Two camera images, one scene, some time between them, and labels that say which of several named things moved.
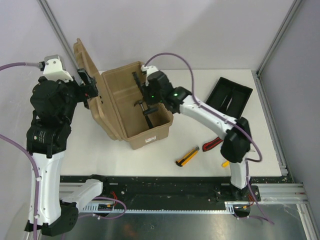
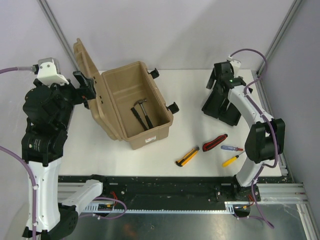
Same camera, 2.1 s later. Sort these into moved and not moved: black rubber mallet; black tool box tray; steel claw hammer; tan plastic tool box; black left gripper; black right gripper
Moved: black right gripper; black rubber mallet
Not moved: steel claw hammer; black tool box tray; tan plastic tool box; black left gripper
